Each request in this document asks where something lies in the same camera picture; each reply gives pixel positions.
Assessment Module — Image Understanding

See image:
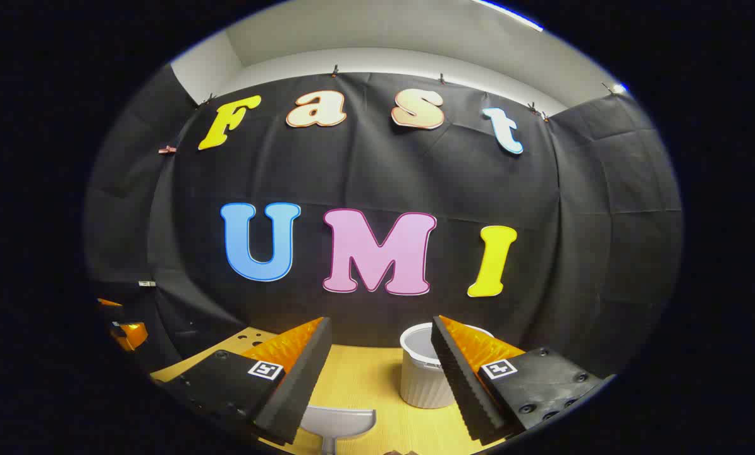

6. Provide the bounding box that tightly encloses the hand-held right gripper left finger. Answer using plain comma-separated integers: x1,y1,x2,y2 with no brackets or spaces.
161,316,333,446

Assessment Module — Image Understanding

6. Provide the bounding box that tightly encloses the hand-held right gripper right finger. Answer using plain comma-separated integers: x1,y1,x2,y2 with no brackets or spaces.
431,315,607,444

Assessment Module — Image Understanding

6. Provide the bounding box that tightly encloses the white ribbed garbage bin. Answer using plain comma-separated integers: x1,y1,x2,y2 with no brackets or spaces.
400,322,495,410

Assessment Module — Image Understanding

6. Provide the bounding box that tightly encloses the grey plastic dustpan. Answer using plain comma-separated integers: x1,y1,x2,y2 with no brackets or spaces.
300,406,377,455

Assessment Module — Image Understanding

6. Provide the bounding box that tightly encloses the wooden desktop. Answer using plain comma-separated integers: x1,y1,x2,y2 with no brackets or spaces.
150,325,511,455

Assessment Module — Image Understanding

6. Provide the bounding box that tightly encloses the black backdrop cloth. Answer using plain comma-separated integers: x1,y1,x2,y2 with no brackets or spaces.
83,63,685,380

